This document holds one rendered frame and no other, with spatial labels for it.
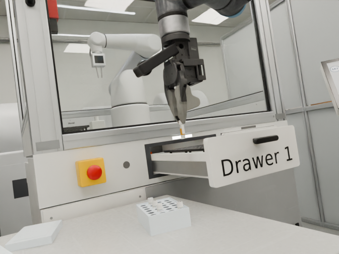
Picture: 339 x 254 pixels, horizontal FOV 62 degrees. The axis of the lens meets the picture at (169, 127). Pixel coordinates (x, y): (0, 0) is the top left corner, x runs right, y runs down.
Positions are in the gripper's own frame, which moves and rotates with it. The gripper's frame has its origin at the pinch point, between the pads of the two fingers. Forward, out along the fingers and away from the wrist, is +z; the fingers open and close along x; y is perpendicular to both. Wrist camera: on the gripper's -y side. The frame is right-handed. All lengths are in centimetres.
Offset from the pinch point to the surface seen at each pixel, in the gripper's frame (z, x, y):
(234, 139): 6.5, -8.3, 9.2
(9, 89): -82, 348, -50
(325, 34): -59, 78, 182
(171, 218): 19.7, -9.7, -9.8
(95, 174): 11.4, 16.9, -18.1
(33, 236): 20.7, 6.4, -34.2
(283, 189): 33, 28, 61
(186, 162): 11.0, 3.7, 2.7
